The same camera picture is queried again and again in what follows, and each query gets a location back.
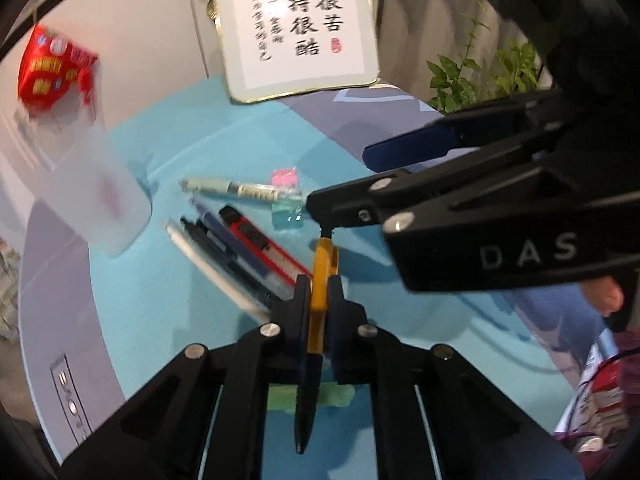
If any pink eraser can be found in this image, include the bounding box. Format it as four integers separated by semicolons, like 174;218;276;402
270;167;300;188

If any white pen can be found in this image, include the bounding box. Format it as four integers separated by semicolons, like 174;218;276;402
165;224;273;322

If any green potted plant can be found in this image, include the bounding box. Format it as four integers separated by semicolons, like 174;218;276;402
425;0;541;112

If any red white carton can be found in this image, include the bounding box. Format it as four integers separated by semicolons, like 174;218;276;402
560;345;636;436

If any grey-green labelled pen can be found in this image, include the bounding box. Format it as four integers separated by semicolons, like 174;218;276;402
179;176;303;206

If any person's right hand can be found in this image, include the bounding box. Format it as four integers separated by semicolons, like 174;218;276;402
580;276;626;318

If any yellow and black pen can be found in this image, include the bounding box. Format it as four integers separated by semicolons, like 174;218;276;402
294;224;342;456

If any red utility knife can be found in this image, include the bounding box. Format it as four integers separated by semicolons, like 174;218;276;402
218;205;315;286

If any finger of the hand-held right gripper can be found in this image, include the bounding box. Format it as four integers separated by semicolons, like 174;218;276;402
363;88;582;174
305;124;577;232

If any red pyramid hanging ornament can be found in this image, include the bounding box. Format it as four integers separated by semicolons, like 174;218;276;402
17;24;98;121

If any light green eraser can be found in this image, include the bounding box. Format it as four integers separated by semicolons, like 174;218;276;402
267;380;353;413

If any teal printed desk mat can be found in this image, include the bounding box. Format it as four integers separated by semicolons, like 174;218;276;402
17;75;616;480

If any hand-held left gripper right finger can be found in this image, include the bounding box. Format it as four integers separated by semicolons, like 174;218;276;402
326;277;587;480

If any blue pen with clear cap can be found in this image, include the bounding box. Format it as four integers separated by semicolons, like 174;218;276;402
189;195;296;301

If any white calligraphy plaque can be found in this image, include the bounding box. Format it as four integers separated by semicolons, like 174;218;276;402
207;0;381;105

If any frosted plastic cup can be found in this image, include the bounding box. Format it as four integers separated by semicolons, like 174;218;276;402
32;110;153;256

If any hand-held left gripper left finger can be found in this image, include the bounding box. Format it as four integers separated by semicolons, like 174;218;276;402
59;275;313;480

